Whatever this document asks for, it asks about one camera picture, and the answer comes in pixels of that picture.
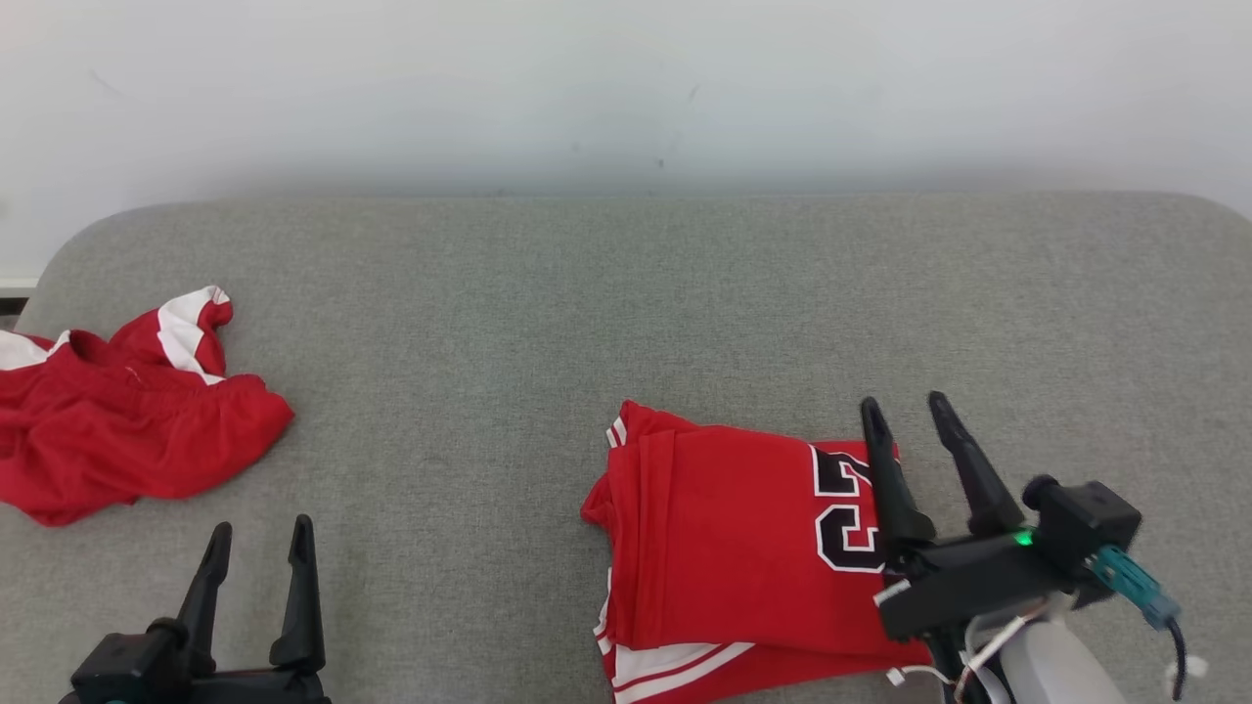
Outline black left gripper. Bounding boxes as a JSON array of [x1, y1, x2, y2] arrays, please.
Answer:
[[174, 514, 332, 704]]

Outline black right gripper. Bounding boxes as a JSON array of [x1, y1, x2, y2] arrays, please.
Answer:
[[859, 391, 1082, 643]]

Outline red shorts with white band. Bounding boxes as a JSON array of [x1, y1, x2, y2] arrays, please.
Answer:
[[0, 285, 295, 528]]

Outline red Bulls basketball jersey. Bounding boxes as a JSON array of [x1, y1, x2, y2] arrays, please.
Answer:
[[580, 399, 936, 704]]

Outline grey fabric sofa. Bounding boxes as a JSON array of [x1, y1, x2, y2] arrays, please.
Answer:
[[0, 192, 1252, 704]]

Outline thin white gripper wires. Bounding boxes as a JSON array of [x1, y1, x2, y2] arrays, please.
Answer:
[[884, 598, 1052, 704]]

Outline teal cable connector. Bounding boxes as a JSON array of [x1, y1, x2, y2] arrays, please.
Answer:
[[1089, 545, 1182, 630]]

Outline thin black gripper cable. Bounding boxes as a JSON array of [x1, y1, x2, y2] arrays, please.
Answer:
[[1167, 619, 1191, 701]]

